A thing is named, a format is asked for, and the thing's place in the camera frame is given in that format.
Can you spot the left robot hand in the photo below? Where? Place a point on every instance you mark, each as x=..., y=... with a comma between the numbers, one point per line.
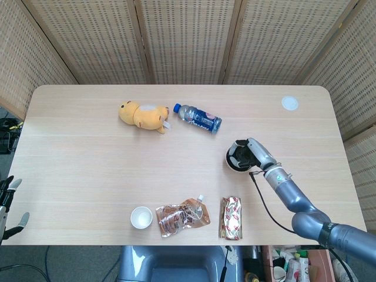
x=4, y=211

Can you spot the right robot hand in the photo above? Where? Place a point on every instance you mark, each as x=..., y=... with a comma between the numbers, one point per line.
x=258, y=152

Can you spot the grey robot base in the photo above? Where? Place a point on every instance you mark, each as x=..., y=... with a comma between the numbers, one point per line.
x=176, y=264

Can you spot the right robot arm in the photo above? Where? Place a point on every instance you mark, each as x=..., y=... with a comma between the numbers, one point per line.
x=296, y=199

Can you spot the white bowl with dark liquid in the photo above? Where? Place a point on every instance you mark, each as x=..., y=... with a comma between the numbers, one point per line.
x=228, y=161

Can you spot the blue drink bottle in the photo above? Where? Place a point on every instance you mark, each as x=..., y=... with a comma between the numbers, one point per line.
x=201, y=120

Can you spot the gold foil snack packet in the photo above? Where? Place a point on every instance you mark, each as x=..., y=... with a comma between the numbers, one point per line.
x=231, y=218

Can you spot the black floor equipment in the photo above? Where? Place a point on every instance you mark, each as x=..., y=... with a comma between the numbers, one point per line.
x=7, y=132

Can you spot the brown spout pouch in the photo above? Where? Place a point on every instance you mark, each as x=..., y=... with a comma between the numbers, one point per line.
x=179, y=218

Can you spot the yellow plush bear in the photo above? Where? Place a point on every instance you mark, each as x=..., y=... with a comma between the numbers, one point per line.
x=147, y=117

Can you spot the brown box of clutter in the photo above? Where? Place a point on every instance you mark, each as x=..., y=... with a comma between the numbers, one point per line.
x=318, y=264

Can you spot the white paper cup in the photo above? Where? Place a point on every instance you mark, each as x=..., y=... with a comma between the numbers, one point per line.
x=141, y=218

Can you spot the woven folding screen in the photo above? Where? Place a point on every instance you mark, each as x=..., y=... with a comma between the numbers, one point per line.
x=188, y=38

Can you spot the silver perforated bracket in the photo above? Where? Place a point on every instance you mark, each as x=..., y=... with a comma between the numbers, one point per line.
x=232, y=255

